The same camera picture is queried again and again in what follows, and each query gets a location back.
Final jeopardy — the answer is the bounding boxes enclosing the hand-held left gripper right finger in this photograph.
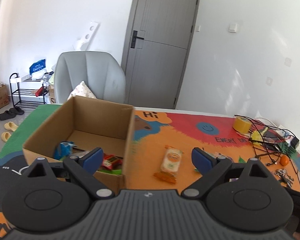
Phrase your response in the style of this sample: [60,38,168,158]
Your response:
[181,147,268,200]

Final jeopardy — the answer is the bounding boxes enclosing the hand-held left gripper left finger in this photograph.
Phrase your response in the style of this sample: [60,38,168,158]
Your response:
[26,147,116,200]

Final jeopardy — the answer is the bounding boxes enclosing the red snack packet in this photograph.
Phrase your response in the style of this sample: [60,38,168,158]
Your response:
[102,153,123,168]

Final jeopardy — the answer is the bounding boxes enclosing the lime green snack packet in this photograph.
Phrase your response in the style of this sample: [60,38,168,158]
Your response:
[97,168,123,176]

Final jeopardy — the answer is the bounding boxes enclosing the blue snack packet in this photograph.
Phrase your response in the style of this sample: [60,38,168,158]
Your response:
[53,141,76,161]

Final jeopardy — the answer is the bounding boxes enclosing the cream bread packet orange ends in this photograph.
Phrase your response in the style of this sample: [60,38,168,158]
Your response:
[153,145,184,185]

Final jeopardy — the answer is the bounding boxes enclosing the brown cardboard box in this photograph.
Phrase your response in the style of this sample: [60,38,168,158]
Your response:
[22,95,136,191]

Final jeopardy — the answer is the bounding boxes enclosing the bunch of keys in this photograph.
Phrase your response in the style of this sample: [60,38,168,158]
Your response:
[276,169,295,188]

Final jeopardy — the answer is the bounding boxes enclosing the yellow tape roll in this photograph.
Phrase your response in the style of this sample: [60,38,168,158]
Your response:
[233,115,252,134]

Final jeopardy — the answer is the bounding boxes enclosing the colourful cartoon table mat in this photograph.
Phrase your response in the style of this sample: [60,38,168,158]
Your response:
[0,104,300,238]

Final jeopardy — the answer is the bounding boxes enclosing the white power strip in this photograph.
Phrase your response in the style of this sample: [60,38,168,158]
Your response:
[277,124,300,150]

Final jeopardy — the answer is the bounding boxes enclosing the yellow plastic clip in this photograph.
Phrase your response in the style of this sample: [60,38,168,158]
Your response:
[249,127,268,146]

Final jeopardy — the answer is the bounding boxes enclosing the white dotted pillow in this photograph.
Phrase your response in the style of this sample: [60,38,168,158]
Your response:
[67,81,97,101]

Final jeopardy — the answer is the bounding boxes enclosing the cardboard box with black print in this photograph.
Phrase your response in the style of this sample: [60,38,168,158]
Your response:
[48,84,57,105]

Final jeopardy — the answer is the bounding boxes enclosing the grey upholstered chair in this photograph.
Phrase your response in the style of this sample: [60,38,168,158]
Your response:
[53,51,126,105]

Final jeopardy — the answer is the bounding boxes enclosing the black shoe rack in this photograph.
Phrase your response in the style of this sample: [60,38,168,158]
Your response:
[9,72,51,109]

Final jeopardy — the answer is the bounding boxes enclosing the pair of black slippers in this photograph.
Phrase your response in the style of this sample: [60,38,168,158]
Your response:
[0,107,25,121]

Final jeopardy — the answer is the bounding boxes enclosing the blue plastic bag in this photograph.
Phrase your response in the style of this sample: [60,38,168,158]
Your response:
[29,59,46,74]

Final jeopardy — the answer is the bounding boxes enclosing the small printed cardboard box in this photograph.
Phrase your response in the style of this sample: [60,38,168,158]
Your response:
[0,82,10,110]

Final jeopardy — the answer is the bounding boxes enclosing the white foam board with holes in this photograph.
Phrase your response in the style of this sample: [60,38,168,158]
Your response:
[72,21,100,53]

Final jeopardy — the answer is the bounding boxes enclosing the grey door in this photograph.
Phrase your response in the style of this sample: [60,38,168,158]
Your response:
[121,0,202,110]

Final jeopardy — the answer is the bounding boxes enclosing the black usb cable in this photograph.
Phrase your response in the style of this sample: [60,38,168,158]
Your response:
[265,154,281,167]

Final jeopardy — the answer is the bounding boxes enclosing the black wire rack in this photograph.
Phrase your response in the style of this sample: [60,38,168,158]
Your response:
[236,115,300,173]

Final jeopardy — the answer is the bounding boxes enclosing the black door handle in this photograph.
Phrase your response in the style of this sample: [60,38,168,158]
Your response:
[131,30,144,49]

